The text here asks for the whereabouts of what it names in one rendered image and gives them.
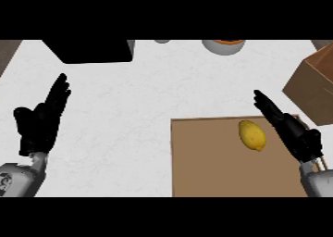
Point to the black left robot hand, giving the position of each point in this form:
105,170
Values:
40,123

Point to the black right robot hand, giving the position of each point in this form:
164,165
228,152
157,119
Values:
292,129

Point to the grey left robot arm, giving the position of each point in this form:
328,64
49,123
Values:
20,179

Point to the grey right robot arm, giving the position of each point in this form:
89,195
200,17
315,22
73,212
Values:
321,182

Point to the yellow lemon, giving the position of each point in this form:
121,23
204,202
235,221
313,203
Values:
253,135

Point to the brown cardboard box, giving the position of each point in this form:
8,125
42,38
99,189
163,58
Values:
318,89

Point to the brown flat tray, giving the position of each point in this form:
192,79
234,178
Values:
234,160

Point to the black box appliance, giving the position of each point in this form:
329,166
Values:
95,51

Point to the grey-brown panel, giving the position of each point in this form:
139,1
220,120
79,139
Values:
2,58

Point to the grey-brown corner object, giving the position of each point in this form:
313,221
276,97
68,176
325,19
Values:
322,43

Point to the grey bowl with orange content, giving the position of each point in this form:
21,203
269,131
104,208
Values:
225,46

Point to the small grey round object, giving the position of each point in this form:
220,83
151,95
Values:
163,41

